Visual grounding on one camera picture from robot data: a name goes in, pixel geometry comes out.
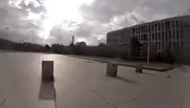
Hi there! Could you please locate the tall thin tower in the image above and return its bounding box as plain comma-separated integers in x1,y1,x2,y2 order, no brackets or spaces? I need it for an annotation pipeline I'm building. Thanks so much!
70,35,76,47

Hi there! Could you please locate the distant row of trees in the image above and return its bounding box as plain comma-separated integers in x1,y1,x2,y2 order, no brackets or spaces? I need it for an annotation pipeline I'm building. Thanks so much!
0,33,132,62

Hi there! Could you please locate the low dark raised bed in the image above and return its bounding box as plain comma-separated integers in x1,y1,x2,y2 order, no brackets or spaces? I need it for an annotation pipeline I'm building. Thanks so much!
76,54,176,74

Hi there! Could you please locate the row of stone bollards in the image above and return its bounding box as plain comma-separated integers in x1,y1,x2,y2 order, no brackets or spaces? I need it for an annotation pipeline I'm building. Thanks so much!
39,53,144,93

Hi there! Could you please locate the large curved building with windows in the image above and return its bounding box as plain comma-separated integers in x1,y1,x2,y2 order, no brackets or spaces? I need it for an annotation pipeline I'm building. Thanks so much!
104,0,190,66

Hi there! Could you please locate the dark tree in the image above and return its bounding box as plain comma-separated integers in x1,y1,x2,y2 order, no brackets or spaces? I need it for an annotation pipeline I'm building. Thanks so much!
127,36,143,60

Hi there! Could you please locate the thin lamp pole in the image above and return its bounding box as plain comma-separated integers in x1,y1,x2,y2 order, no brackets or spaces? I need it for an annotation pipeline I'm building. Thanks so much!
144,39,152,67

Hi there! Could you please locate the grey paved plaza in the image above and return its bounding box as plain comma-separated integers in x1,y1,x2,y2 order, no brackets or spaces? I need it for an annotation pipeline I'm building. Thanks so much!
0,47,190,108

